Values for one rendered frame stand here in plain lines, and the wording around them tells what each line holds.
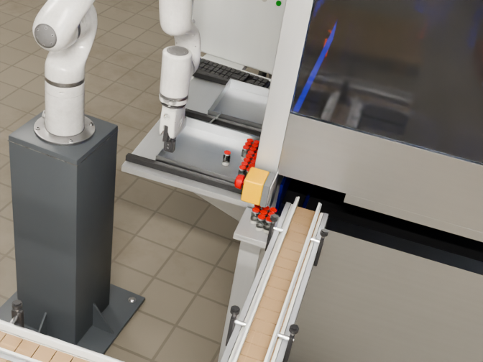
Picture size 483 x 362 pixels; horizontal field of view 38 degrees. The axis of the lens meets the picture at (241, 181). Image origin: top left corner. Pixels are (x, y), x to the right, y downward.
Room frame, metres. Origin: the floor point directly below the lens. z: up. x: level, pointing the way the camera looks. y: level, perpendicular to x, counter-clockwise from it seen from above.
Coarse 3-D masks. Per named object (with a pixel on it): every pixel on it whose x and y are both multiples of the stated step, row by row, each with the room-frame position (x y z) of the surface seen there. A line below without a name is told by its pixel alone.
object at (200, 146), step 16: (192, 128) 1.99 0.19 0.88; (208, 128) 1.98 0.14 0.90; (224, 128) 1.97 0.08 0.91; (176, 144) 1.87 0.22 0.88; (192, 144) 1.89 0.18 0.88; (208, 144) 1.91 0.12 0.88; (224, 144) 1.92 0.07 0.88; (240, 144) 1.94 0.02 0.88; (160, 160) 1.74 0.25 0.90; (176, 160) 1.79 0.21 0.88; (192, 160) 1.80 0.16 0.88; (208, 160) 1.82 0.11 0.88; (240, 160) 1.85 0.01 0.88; (224, 176) 1.70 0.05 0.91
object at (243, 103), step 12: (228, 84) 2.29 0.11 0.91; (240, 84) 2.31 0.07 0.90; (228, 96) 2.25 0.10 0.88; (240, 96) 2.26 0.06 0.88; (252, 96) 2.28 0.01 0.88; (264, 96) 2.30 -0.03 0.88; (216, 108) 2.14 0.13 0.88; (228, 108) 2.16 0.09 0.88; (240, 108) 2.17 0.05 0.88; (252, 108) 2.19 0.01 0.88; (264, 108) 2.21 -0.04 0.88; (240, 120) 2.05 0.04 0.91; (252, 120) 2.11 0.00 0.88
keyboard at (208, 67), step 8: (200, 64) 2.57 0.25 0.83; (208, 64) 2.58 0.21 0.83; (216, 64) 2.60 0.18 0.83; (208, 72) 2.52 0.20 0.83; (216, 72) 2.53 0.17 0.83; (224, 72) 2.54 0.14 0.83; (232, 72) 2.55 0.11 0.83; (240, 72) 2.57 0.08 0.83; (240, 80) 2.49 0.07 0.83; (248, 80) 2.52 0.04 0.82; (256, 80) 2.52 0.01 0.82; (264, 80) 2.52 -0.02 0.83
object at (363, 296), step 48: (336, 240) 1.57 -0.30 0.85; (384, 240) 1.58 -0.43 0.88; (336, 288) 1.57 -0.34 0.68; (384, 288) 1.54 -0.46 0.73; (432, 288) 1.52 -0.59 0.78; (480, 288) 1.50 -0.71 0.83; (336, 336) 1.56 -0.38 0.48; (384, 336) 1.54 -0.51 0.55; (432, 336) 1.51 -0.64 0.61; (480, 336) 1.49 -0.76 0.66
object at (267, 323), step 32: (288, 224) 1.46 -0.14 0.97; (320, 224) 1.53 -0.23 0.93; (288, 256) 1.38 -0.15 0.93; (256, 288) 1.24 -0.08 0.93; (288, 288) 1.26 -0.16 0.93; (256, 320) 1.14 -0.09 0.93; (288, 320) 1.24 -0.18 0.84; (224, 352) 1.02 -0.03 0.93; (256, 352) 1.04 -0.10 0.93; (288, 352) 1.06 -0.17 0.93
